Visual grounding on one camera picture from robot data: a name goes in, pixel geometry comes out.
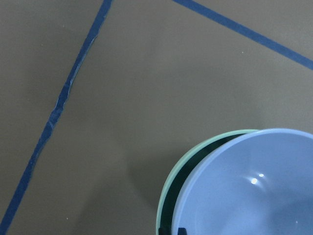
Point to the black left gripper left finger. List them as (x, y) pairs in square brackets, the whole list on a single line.
[(163, 231)]

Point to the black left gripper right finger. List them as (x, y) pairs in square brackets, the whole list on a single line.
[(182, 231)]

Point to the blue ceramic bowl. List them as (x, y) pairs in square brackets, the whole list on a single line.
[(260, 183)]

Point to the green ceramic bowl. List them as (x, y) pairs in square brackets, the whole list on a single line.
[(181, 171)]

